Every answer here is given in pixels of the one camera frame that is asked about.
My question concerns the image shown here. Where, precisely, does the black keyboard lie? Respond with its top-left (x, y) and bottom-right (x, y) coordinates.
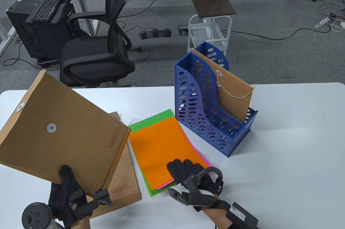
top-left (32, 0), bottom-right (64, 22)

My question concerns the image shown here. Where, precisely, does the person's right hand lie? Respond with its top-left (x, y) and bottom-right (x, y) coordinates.
top-left (167, 159), bottom-right (232, 213)

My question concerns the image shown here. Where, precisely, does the black computer tower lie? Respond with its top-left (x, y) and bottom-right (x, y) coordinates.
top-left (6, 0), bottom-right (76, 59)

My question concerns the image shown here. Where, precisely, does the brown wooden board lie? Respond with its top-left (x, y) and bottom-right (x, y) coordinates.
top-left (188, 0), bottom-right (237, 19)

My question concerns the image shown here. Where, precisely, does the white metal cart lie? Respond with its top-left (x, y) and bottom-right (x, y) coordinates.
top-left (188, 15), bottom-right (232, 57)

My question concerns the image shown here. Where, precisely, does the person's left hand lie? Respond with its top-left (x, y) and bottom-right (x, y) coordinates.
top-left (48, 165), bottom-right (112, 229)

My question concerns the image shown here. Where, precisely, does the black and white controller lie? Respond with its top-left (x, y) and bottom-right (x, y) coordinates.
top-left (22, 202), bottom-right (66, 229)
top-left (168, 167), bottom-right (224, 207)

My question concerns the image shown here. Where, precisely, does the white desk frame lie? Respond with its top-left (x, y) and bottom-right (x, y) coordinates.
top-left (58, 0), bottom-right (101, 37)

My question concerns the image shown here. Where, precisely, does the green cardstock sheet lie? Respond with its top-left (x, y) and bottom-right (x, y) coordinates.
top-left (127, 109), bottom-right (178, 197)

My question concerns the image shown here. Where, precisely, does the person's left forearm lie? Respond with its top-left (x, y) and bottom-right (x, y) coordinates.
top-left (73, 216), bottom-right (91, 229)

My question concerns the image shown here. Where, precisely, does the white power strip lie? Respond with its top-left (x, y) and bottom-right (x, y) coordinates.
top-left (315, 16), bottom-right (332, 28)

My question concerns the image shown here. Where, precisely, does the blue perforated file holder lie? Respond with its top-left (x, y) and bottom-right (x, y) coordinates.
top-left (175, 41), bottom-right (258, 158)

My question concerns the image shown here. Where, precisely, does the orange cardstock sheet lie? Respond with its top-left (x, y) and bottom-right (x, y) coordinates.
top-left (128, 117), bottom-right (208, 191)

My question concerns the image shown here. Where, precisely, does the person's right forearm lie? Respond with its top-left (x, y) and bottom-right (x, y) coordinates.
top-left (202, 207), bottom-right (235, 229)

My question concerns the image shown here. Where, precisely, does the pink cardstock sheet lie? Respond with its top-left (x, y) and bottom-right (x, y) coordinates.
top-left (156, 133), bottom-right (212, 189)

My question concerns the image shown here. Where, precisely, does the black mesh office chair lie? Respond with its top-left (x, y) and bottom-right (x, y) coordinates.
top-left (59, 0), bottom-right (136, 88)

